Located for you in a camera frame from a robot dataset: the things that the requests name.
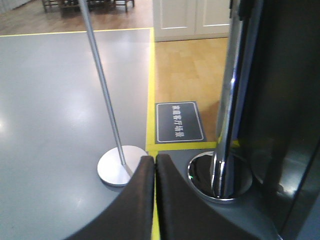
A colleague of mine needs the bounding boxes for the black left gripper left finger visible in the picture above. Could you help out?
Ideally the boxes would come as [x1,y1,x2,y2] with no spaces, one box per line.
[67,156,155,240]

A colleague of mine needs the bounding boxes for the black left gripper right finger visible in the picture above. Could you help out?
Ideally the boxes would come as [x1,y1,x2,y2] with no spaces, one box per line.
[155,153,279,240]

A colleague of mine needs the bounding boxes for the dark grey fridge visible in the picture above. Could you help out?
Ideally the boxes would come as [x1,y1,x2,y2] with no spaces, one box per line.
[238,0,320,240]

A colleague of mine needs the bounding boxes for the metal stand with round base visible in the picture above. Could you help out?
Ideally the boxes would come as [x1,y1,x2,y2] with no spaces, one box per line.
[79,0,147,187]

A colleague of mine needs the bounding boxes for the dark floor sign sticker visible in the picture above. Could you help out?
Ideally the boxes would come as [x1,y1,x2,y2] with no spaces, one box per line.
[155,101,207,144]

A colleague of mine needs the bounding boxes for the white panelled cabinet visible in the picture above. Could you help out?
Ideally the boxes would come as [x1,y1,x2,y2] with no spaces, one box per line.
[152,0,230,42]

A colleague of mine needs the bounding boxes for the wooden chairs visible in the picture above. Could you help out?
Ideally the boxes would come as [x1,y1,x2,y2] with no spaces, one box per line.
[41,0,135,12]

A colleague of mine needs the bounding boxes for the chrome stanchion post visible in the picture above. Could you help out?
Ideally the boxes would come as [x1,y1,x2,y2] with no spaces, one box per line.
[187,0,253,204]

